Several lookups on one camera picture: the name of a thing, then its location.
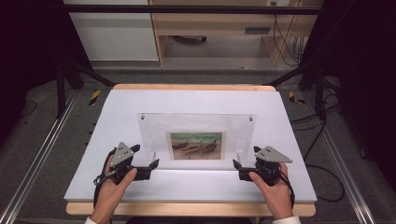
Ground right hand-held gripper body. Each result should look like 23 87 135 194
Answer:
238 146 293 187

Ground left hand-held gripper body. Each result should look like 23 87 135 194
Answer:
106 142 153 185

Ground clear acrylic photo frame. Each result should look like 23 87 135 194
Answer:
136 112 258 172

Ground person's right hand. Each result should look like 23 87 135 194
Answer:
248 162 294 220

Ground person's left hand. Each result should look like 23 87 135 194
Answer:
92 162 138 219

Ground white table cover board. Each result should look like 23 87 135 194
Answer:
64 89 318 203

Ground black metal stand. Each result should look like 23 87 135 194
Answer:
55 58 117 119
263 58 329 121

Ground wooden table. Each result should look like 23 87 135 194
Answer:
65 83 317 218

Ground white cabinet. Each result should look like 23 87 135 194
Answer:
63 0 160 62

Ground dark curtain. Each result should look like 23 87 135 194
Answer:
0 0 93 147
298 0 396 194

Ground light wooden desk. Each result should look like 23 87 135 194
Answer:
148 0 325 67

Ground black horizontal bar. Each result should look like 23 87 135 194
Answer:
61 4 325 16

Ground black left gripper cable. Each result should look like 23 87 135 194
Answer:
92 148 117 208

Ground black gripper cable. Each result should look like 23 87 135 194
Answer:
279 169 296 210
92 148 117 208

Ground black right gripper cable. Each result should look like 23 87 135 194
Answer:
279 169 296 210

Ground yellow-handled tool right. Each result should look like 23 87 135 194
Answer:
288 91 306 105

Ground yellow-handled tool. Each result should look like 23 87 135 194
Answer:
288 91 306 105
89 90 102 106

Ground yellow-handled tool left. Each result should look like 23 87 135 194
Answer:
89 90 102 106

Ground aluminium floor rail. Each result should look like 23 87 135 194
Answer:
0 89 79 224
302 91 376 224

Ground thin black floor cable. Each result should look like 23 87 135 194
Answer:
19 99 39 119

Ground black hanging cables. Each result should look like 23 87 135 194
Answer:
270 1 305 67

